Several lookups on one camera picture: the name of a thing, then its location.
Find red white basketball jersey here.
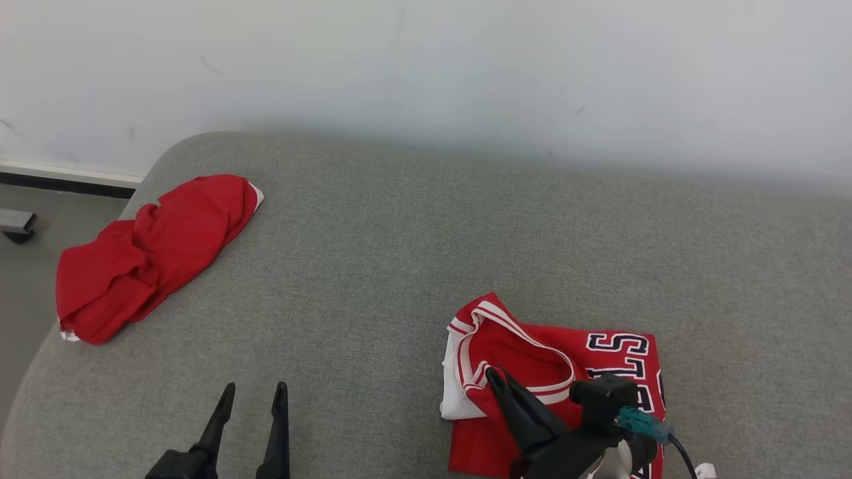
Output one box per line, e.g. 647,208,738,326
439,291,668,479

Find black cable with teal connector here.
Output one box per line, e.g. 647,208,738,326
616,406,701,479

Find black skirting strip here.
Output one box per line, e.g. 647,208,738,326
0,160,144,200

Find red shorts with white stripe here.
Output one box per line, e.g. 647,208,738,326
55,174,265,345

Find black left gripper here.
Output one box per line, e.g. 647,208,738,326
145,381,291,479

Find grey metal frame foot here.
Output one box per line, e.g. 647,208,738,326
0,209,38,244

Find grey fabric sofa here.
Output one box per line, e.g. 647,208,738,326
0,131,852,479

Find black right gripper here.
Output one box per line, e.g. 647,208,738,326
485,367,658,479

